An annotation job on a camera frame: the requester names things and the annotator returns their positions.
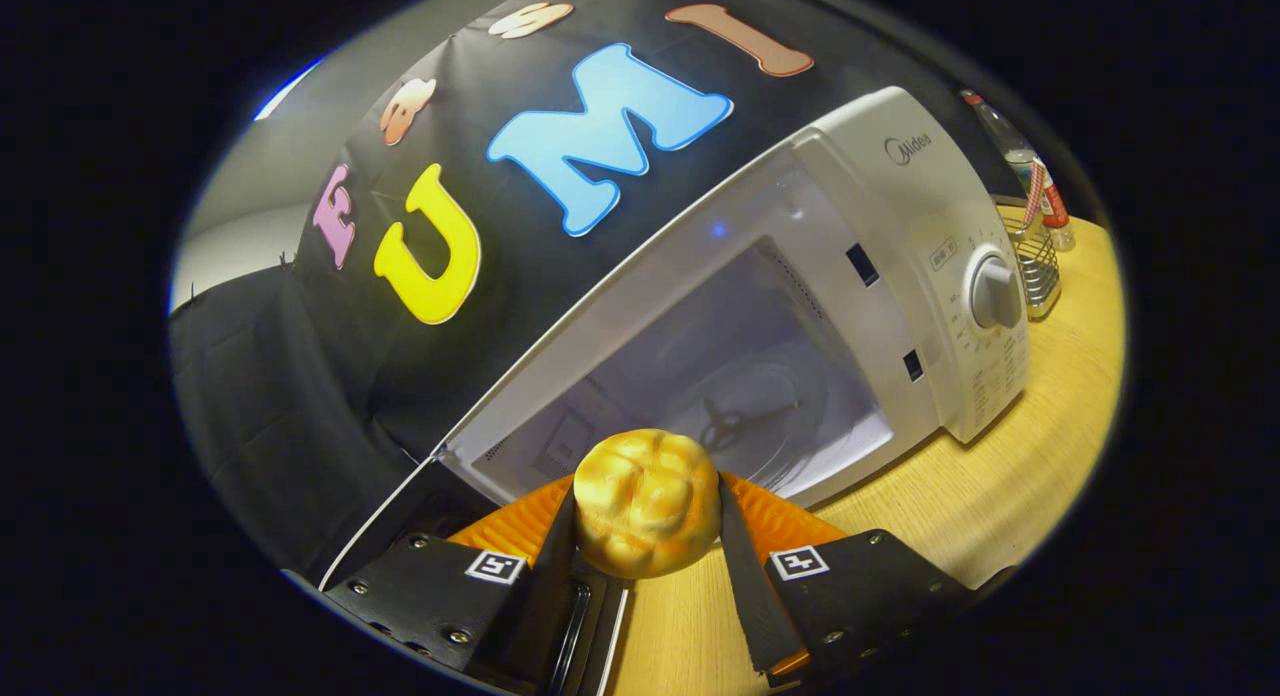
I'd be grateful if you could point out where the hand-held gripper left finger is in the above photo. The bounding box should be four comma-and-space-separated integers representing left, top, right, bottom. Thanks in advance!
320, 474, 581, 692

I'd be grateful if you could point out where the white microwave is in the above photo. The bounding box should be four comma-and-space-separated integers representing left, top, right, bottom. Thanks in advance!
318, 86, 1031, 696

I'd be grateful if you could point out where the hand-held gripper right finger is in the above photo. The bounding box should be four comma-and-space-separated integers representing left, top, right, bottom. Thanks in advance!
718, 473, 976, 689

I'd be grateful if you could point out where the black backdrop cloth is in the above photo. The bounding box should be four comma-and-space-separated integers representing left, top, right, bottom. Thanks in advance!
170, 0, 1001, 587

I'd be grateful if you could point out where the golden bread bun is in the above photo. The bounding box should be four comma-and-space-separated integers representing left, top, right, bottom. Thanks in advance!
572, 429, 723, 580

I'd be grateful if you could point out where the metal wire basket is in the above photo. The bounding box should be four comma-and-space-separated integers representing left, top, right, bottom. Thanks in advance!
990, 194, 1063, 322

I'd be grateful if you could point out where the clear plastic water bottle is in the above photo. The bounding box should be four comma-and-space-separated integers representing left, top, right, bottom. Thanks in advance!
960, 89, 1078, 254

